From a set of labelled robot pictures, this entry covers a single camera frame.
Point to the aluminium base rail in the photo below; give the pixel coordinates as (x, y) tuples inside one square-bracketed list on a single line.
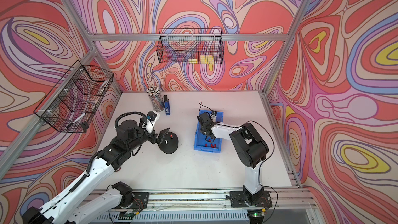
[(283, 206)]

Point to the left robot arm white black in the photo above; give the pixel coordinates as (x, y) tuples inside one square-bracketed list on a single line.
[(133, 130)]

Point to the yellow block in basket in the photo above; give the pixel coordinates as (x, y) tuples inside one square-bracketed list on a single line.
[(207, 59)]

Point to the black wire basket on left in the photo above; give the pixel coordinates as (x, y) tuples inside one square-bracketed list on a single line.
[(80, 90)]

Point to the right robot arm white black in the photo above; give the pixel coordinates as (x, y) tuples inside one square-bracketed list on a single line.
[(251, 149)]

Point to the black wire basket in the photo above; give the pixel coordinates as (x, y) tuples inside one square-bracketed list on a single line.
[(186, 45), (80, 90)]

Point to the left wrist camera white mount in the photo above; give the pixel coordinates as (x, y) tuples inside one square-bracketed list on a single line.
[(150, 121)]

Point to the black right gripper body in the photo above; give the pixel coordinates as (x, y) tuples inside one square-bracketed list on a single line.
[(203, 129)]

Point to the clear pencil holder with pencils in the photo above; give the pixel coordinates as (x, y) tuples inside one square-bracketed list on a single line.
[(156, 99)]

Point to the blue stapler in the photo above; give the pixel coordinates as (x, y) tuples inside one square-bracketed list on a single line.
[(166, 105)]

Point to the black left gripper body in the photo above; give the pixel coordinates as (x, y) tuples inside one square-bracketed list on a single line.
[(153, 139)]

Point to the white marker in basket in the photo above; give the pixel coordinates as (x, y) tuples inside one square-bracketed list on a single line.
[(76, 120)]

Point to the blue plastic bin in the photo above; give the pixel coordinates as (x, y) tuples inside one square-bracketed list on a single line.
[(205, 143)]

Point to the black dome with screws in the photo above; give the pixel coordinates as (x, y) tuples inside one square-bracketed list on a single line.
[(172, 145)]

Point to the black wire basket at back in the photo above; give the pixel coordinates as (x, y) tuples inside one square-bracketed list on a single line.
[(186, 45)]

